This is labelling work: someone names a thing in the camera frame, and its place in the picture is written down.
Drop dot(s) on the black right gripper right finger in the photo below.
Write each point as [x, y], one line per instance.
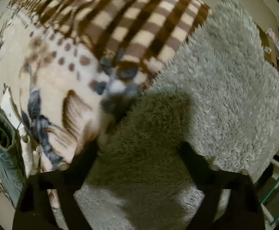
[230, 200]

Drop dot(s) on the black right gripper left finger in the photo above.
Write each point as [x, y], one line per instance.
[34, 211]

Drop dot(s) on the grey fluffy pants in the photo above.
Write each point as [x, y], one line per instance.
[219, 94]

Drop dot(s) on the teal and white rack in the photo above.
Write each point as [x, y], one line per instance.
[269, 198]

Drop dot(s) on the blue denim jeans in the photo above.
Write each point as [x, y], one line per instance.
[12, 172]

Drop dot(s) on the cream floral checkered blanket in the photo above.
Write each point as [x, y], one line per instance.
[71, 69]

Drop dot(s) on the brown cardboard box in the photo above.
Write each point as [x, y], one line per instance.
[270, 43]

